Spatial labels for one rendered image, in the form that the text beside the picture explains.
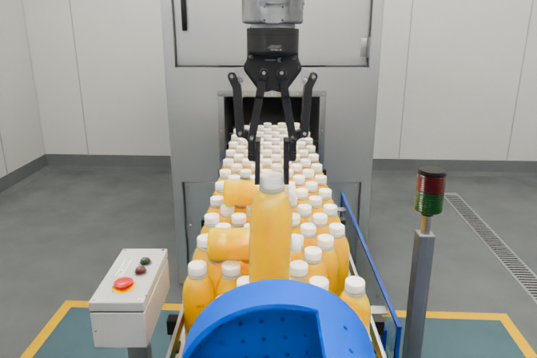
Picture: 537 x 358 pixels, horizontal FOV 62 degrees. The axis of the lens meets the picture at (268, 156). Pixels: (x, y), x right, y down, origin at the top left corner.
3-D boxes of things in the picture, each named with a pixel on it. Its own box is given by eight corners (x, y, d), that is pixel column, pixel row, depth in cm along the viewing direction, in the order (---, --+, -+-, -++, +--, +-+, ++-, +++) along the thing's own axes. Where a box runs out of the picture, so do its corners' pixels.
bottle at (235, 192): (222, 203, 119) (290, 203, 119) (223, 177, 120) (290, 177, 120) (224, 207, 125) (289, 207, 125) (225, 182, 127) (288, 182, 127)
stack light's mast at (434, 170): (415, 239, 104) (423, 173, 99) (407, 227, 110) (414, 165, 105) (443, 239, 104) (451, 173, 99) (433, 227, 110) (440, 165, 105)
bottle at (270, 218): (246, 293, 73) (247, 191, 68) (251, 271, 80) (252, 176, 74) (288, 296, 73) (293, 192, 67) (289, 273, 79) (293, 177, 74)
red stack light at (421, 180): (420, 194, 100) (422, 178, 99) (411, 184, 106) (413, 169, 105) (449, 194, 100) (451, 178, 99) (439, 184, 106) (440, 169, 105)
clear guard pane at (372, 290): (380, 491, 112) (397, 327, 98) (336, 302, 187) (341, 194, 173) (383, 491, 112) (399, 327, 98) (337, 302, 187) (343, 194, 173)
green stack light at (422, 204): (418, 215, 102) (420, 195, 100) (410, 204, 108) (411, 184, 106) (446, 215, 102) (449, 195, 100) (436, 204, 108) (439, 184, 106)
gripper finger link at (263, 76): (270, 69, 64) (260, 68, 64) (254, 144, 67) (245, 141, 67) (270, 67, 68) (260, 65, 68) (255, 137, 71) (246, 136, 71)
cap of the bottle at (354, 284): (360, 296, 85) (361, 288, 85) (341, 291, 87) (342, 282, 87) (367, 286, 89) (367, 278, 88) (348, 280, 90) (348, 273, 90)
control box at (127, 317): (93, 348, 83) (87, 300, 80) (126, 287, 102) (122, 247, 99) (147, 348, 83) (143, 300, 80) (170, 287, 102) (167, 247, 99)
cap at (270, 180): (258, 188, 69) (258, 178, 69) (260, 180, 73) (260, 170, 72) (283, 190, 69) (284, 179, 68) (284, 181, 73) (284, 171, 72)
